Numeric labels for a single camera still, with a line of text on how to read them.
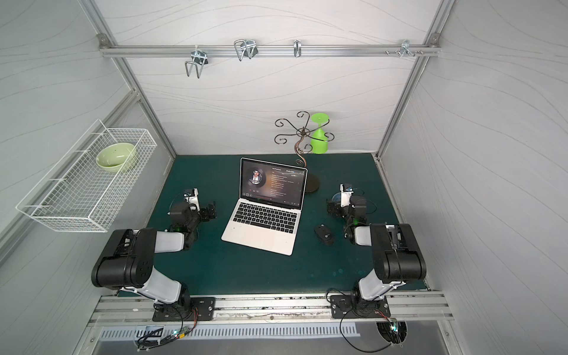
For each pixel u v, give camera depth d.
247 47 0.76
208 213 0.86
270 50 0.79
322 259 0.86
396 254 0.48
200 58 0.78
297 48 0.78
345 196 0.84
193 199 0.83
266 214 0.96
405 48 0.77
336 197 0.98
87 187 0.68
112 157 0.73
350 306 0.73
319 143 0.97
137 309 0.75
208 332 0.70
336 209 0.86
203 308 0.73
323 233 0.90
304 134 0.86
